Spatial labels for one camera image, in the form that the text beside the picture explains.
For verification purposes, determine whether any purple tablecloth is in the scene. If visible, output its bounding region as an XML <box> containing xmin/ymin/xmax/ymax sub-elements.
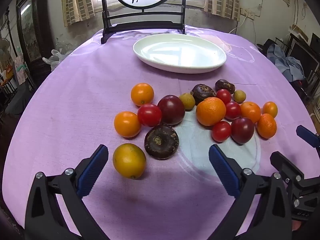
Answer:
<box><xmin>2</xmin><ymin>27</ymin><xmax>320</xmax><ymax>240</ymax></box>

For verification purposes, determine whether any small orange cherry tomato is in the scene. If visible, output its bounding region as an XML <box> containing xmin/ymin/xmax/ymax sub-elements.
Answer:
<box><xmin>262</xmin><ymin>101</ymin><xmax>278</xmax><ymax>119</ymax></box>

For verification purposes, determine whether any beige brick-pattern curtain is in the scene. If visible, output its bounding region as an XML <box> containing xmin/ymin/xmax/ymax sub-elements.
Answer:
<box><xmin>61</xmin><ymin>0</ymin><xmax>95</xmax><ymax>27</ymax></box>
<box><xmin>204</xmin><ymin>0</ymin><xmax>240</xmax><ymax>22</ymax></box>

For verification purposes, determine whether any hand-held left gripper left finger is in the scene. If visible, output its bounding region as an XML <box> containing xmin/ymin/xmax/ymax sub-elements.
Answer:
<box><xmin>25</xmin><ymin>144</ymin><xmax>110</xmax><ymax>240</ymax></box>

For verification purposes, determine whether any dark wooden cabinet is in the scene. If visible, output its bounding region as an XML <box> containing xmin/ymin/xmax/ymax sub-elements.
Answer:
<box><xmin>16</xmin><ymin>0</ymin><xmax>58</xmax><ymax>80</ymax></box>

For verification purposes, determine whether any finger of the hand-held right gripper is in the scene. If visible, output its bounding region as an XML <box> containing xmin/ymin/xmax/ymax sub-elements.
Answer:
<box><xmin>296</xmin><ymin>125</ymin><xmax>320</xmax><ymax>153</ymax></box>
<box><xmin>270</xmin><ymin>151</ymin><xmax>320</xmax><ymax>205</ymax></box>

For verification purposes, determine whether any white cable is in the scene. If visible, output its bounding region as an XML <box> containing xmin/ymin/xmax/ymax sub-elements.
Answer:
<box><xmin>229</xmin><ymin>12</ymin><xmax>257</xmax><ymax>46</ymax></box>

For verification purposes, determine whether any orange mandarin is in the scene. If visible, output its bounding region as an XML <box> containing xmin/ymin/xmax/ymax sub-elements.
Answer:
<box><xmin>240</xmin><ymin>101</ymin><xmax>262</xmax><ymax>123</ymax></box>
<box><xmin>257</xmin><ymin>113</ymin><xmax>277</xmax><ymax>139</ymax></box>
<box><xmin>196</xmin><ymin>97</ymin><xmax>227</xmax><ymax>127</ymax></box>

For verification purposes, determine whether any tan longan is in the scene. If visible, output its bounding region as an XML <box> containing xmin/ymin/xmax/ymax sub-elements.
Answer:
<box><xmin>178</xmin><ymin>93</ymin><xmax>196</xmax><ymax>111</ymax></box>

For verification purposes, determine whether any brown water chestnut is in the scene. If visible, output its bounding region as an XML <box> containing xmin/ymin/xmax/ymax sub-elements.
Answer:
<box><xmin>190</xmin><ymin>84</ymin><xmax>216</xmax><ymax>105</ymax></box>
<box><xmin>144</xmin><ymin>124</ymin><xmax>180</xmax><ymax>160</ymax></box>
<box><xmin>215</xmin><ymin>79</ymin><xmax>236</xmax><ymax>95</ymax></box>

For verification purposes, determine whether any white plastic bag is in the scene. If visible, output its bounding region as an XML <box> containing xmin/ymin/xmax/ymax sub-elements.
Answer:
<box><xmin>42</xmin><ymin>49</ymin><xmax>67</xmax><ymax>72</ymax></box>

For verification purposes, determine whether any black framed painted table screen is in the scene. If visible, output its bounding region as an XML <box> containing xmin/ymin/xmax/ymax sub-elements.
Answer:
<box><xmin>100</xmin><ymin>0</ymin><xmax>187</xmax><ymax>44</ymax></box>

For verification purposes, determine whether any red cherry tomato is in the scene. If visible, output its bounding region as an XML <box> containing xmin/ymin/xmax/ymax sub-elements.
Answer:
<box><xmin>216</xmin><ymin>89</ymin><xmax>232</xmax><ymax>105</ymax></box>
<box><xmin>225</xmin><ymin>101</ymin><xmax>242</xmax><ymax>120</ymax></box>
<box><xmin>211</xmin><ymin>121</ymin><xmax>232</xmax><ymax>142</ymax></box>
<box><xmin>137</xmin><ymin>103</ymin><xmax>163</xmax><ymax>127</ymax></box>

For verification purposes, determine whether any small green fruit right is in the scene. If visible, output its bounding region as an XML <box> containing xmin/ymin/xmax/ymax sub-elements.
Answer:
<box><xmin>233</xmin><ymin>90</ymin><xmax>246</xmax><ymax>103</ymax></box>

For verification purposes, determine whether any dark purple tomato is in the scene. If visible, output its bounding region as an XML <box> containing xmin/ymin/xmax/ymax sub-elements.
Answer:
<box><xmin>231</xmin><ymin>117</ymin><xmax>255</xmax><ymax>144</ymax></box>
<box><xmin>157</xmin><ymin>95</ymin><xmax>186</xmax><ymax>126</ymax></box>

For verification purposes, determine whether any wall socket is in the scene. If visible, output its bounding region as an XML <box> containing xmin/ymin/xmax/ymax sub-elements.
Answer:
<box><xmin>240</xmin><ymin>8</ymin><xmax>256</xmax><ymax>19</ymax></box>

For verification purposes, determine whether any white oval plate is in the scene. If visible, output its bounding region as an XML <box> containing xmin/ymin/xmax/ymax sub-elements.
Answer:
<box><xmin>133</xmin><ymin>33</ymin><xmax>227</xmax><ymax>74</ymax></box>

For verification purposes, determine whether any yellow-orange oval tomato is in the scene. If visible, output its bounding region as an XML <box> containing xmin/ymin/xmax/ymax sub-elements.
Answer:
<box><xmin>112</xmin><ymin>143</ymin><xmax>147</xmax><ymax>180</ymax></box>

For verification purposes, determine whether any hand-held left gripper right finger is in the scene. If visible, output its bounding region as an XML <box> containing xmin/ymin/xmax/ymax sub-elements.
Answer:
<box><xmin>209</xmin><ymin>144</ymin><xmax>293</xmax><ymax>240</ymax></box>

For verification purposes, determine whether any blue cloth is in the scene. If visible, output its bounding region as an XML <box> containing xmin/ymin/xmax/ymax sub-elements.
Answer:
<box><xmin>266</xmin><ymin>44</ymin><xmax>306</xmax><ymax>82</ymax></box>

